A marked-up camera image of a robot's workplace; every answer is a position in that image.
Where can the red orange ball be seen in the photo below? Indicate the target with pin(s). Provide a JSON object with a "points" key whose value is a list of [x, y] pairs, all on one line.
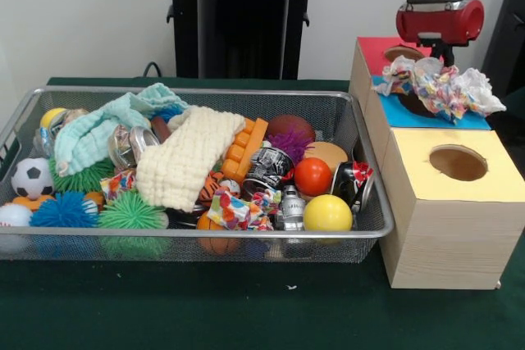
{"points": [[312, 176]]}

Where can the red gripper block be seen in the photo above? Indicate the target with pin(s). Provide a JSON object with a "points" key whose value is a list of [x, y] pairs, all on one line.
{"points": [[435, 24]]}

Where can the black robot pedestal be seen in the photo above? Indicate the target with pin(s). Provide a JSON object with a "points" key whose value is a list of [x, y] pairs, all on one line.
{"points": [[242, 38]]}

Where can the white baseball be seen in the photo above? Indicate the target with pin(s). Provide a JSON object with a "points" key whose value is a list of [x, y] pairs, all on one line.
{"points": [[14, 215]]}

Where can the colourful patterned paper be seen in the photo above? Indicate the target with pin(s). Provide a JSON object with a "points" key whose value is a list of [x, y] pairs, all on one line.
{"points": [[234, 210], [443, 87]]}

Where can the shallow clear mesh bin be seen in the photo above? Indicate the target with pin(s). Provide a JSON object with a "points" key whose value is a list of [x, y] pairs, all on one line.
{"points": [[82, 251]]}

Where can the mint green cloth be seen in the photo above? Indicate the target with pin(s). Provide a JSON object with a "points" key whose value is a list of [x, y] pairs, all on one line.
{"points": [[90, 133]]}

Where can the blue spiky ball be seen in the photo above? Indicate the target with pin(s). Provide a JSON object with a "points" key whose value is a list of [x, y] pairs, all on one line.
{"points": [[61, 210]]}

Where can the dark green side table cloth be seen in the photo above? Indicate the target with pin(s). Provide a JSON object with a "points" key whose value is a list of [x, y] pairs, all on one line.
{"points": [[514, 106]]}

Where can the wooden box with three holes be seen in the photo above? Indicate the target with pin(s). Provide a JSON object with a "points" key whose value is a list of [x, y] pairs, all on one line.
{"points": [[451, 243]]}

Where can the purple spiky ball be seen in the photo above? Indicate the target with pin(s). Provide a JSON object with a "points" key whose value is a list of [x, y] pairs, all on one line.
{"points": [[289, 141]]}

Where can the black and white soccer ball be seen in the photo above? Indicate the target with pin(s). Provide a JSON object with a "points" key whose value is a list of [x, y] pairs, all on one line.
{"points": [[32, 178]]}

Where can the large yellow ball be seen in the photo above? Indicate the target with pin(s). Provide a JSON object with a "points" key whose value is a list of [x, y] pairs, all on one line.
{"points": [[327, 212]]}

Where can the cream knitted cloth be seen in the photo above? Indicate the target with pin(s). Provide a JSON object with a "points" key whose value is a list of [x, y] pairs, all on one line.
{"points": [[184, 161]]}

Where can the green spiky ball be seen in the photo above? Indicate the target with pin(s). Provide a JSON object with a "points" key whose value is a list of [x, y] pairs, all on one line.
{"points": [[131, 212]]}

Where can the black upright panel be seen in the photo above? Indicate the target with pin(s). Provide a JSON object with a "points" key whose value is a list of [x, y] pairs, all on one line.
{"points": [[508, 38]]}

